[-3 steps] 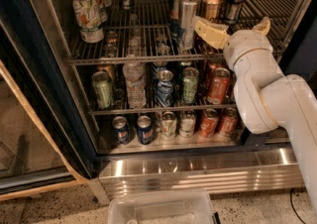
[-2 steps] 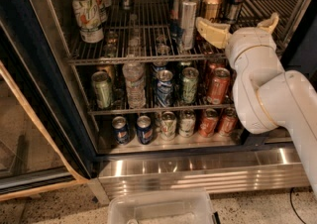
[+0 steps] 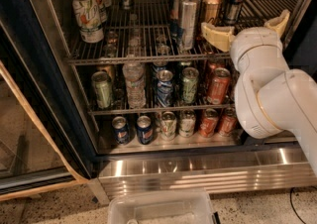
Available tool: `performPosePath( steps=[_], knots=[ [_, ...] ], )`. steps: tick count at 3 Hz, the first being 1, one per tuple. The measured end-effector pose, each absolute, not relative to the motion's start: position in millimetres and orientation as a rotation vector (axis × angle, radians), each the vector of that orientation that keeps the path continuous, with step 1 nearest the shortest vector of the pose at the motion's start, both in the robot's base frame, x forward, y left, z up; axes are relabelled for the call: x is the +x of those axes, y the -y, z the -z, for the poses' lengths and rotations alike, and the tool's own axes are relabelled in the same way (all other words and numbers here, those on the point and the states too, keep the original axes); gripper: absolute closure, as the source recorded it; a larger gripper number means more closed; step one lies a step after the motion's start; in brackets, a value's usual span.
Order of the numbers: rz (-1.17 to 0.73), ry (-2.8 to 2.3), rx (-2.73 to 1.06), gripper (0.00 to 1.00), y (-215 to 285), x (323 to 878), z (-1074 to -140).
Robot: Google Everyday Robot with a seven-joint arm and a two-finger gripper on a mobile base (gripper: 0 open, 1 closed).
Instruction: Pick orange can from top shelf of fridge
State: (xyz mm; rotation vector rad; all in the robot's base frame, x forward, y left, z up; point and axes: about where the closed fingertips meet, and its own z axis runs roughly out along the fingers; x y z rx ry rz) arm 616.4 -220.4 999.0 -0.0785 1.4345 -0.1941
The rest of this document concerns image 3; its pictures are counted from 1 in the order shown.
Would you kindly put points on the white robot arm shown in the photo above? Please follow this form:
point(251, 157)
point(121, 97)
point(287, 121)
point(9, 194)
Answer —
point(270, 97)

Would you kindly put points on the green can middle shelf left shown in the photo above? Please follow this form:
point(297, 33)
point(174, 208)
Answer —
point(102, 85)

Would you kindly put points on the orange soda can middle shelf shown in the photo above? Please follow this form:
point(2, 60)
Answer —
point(219, 85)

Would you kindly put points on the front white 7up tall can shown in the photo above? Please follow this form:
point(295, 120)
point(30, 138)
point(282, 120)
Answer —
point(88, 19)

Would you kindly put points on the wire shelf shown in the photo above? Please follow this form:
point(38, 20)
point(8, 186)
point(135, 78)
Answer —
point(121, 106)
point(151, 19)

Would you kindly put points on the left blue pepsi can bottom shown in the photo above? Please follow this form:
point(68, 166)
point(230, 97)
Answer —
point(121, 130)

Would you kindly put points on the clear plastic water bottle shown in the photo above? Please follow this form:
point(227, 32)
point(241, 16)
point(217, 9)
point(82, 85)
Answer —
point(134, 74)

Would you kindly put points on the right blue pepsi can bottom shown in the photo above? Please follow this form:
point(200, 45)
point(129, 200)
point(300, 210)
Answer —
point(144, 129)

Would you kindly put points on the right orange can bottom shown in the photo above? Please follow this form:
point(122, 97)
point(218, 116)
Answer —
point(227, 122)

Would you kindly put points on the green can middle shelf centre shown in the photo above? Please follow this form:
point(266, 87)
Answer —
point(189, 84)

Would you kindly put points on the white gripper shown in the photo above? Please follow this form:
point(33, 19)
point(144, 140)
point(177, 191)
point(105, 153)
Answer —
point(255, 42)

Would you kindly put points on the gold can behind green can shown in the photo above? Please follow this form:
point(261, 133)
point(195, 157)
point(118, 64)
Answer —
point(109, 68)

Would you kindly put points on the steel fridge base grille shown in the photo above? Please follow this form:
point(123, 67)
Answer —
point(215, 172)

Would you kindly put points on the orange gold tall can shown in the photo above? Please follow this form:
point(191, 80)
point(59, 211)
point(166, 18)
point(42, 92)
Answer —
point(209, 13)

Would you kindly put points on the front slim silver energy can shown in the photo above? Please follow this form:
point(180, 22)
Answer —
point(188, 13)

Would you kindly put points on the left white 7up can bottom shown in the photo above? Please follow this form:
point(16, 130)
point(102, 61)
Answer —
point(168, 125)

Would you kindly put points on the top wire shelf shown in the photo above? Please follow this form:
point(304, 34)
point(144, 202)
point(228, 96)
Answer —
point(151, 19)

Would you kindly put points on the blue pepsi can middle shelf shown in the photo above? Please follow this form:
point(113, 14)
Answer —
point(165, 88)

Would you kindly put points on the blue pepsi can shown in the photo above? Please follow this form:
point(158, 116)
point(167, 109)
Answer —
point(144, 129)
point(121, 130)

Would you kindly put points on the right white 7up can bottom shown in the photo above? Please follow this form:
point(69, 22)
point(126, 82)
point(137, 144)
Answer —
point(187, 121)

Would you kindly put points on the green can shelf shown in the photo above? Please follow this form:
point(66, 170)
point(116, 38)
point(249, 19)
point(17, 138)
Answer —
point(189, 84)
point(102, 85)

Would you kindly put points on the left orange can bottom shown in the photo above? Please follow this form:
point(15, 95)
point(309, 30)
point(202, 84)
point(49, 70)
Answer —
point(208, 122)

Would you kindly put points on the clear plastic bin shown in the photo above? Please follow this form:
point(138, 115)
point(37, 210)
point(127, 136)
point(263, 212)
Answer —
point(187, 206)

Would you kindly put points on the middle wire shelf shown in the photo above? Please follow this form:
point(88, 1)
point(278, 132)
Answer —
point(121, 106)

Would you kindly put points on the open glass fridge door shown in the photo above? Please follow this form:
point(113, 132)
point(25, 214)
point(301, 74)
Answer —
point(45, 142)

